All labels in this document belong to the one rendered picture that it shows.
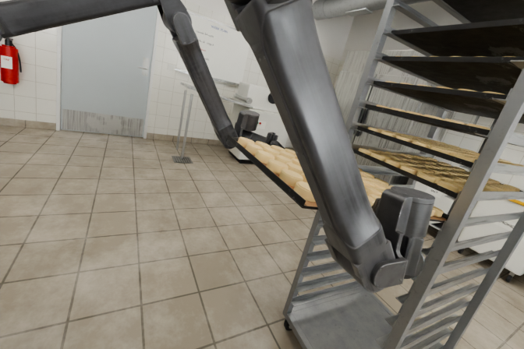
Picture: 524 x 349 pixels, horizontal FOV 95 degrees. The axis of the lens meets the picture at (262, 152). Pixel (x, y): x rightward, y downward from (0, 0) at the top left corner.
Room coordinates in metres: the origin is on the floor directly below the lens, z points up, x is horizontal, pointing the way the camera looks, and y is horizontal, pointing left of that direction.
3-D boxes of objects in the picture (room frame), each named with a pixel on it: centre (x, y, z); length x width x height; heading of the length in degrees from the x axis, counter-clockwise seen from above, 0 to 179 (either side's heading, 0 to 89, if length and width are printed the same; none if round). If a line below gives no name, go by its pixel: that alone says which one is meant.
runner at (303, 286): (1.13, -0.60, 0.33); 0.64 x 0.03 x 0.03; 120
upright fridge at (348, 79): (3.75, -1.61, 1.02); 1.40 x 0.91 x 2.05; 32
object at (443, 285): (0.79, -0.80, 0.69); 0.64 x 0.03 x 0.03; 120
